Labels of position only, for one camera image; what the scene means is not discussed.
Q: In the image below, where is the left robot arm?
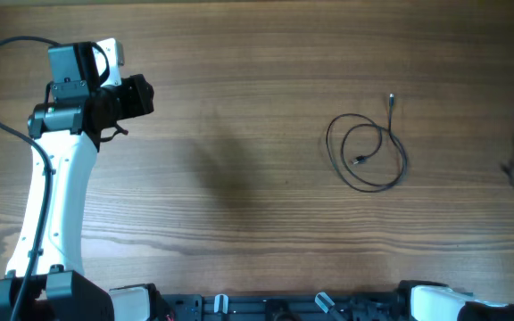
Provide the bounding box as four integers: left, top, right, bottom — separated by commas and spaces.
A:
0, 38, 164, 320

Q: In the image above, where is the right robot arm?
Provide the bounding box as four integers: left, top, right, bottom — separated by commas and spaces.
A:
397, 280, 514, 321

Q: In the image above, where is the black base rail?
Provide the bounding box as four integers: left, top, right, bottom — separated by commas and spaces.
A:
162, 292, 410, 321

